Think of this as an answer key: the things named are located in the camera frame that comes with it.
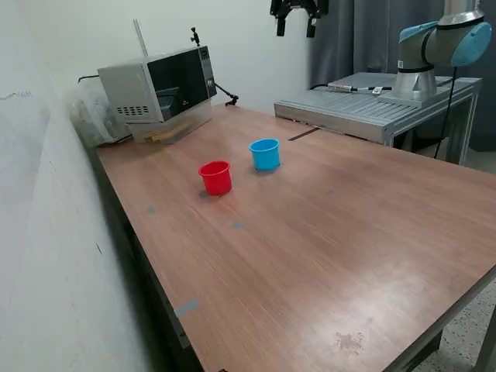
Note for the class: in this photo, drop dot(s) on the clear acrylic stand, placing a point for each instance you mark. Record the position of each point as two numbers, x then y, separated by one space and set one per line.
201 116

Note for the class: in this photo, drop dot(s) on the long grey tape strip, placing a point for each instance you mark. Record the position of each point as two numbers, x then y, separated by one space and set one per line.
188 307

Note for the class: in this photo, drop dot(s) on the white rod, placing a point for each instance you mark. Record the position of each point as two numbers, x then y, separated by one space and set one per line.
141 38

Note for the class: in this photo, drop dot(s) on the blue plastic cup bin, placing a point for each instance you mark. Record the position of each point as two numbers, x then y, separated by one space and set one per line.
265 159

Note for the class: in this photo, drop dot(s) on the red plastic cup bin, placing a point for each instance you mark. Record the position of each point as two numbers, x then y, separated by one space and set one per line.
216 182

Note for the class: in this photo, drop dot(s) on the grey tape piece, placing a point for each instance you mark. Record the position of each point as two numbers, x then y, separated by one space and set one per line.
204 193

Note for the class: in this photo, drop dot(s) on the silver microwave oven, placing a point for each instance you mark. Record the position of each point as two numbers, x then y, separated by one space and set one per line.
135 89

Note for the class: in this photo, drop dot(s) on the light wooden strip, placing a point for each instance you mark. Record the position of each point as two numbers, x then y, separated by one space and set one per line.
178 128
166 136

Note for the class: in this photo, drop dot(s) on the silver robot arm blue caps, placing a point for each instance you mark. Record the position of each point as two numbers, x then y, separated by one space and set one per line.
414 85

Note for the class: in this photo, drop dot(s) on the black tape strip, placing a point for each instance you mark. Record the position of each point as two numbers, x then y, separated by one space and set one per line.
304 134

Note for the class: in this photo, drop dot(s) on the clear plastic storage box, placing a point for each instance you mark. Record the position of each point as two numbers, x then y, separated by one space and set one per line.
89 116

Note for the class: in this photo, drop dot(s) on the small grey tape patch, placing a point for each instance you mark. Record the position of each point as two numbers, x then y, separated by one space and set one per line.
151 210

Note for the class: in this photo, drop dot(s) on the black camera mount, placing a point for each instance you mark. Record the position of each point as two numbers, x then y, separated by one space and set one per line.
195 36

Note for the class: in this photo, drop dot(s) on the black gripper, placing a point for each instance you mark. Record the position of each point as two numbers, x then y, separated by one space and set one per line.
299 3

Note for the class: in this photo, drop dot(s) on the aluminium robot base platform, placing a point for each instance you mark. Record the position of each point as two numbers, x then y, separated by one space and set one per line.
360 108

